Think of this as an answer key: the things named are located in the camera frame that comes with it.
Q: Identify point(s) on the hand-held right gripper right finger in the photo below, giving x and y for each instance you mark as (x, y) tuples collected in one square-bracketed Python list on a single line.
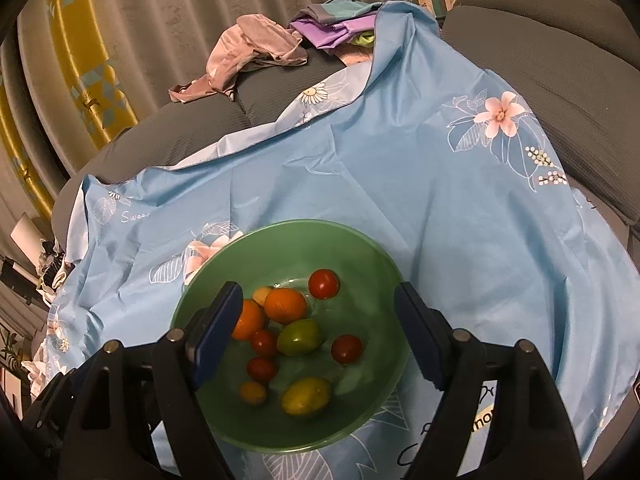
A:
[(417, 330)]

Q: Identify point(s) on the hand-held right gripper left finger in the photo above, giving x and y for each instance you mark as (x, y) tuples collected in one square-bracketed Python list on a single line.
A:
[(217, 330)]

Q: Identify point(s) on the red tomato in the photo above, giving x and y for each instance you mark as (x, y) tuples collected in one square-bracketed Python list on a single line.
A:
[(261, 368), (264, 342), (323, 283), (346, 349)]

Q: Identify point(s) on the small orange kumquat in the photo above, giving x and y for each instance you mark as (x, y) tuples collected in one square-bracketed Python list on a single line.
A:
[(261, 296), (253, 392)]

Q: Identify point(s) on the large orange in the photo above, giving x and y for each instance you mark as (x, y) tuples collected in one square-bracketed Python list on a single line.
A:
[(285, 305)]

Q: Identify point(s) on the green tomato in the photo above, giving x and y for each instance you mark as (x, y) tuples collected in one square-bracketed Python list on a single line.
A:
[(299, 337)]

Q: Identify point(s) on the green glass bowl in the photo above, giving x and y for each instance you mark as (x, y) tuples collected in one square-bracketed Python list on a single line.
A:
[(360, 395)]

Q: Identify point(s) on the yellow-green lemon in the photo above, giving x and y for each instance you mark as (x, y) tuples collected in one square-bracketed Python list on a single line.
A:
[(306, 396)]

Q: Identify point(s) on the white crumpled cloth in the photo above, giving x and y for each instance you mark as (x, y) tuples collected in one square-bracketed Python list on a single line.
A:
[(35, 370)]

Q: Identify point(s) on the green plant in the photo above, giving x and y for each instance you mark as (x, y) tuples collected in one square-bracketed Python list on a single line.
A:
[(10, 345)]

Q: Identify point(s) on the black device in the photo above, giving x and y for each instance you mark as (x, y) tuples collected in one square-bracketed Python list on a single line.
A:
[(15, 275)]

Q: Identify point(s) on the black white cloth pile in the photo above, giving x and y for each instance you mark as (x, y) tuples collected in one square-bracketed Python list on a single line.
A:
[(52, 265)]

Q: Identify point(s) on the blue floral blanket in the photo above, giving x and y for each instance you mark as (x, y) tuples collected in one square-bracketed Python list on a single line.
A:
[(400, 185)]

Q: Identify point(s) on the yellow patterned curtain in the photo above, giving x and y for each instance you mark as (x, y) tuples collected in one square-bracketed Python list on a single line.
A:
[(95, 60), (25, 160)]

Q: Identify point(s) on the pink crumpled clothes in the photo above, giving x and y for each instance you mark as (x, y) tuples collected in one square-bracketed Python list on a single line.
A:
[(250, 45)]

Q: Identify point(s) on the grey sofa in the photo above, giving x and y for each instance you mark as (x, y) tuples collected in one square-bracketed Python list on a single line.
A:
[(525, 60)]

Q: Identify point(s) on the green cloth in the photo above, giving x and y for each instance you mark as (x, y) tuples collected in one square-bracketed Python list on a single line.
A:
[(364, 39)]

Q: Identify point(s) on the purple cloth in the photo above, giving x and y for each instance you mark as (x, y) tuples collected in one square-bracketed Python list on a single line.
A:
[(325, 30)]

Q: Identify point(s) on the teal grey cloth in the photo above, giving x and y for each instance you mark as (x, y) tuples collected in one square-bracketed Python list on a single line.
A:
[(340, 7)]

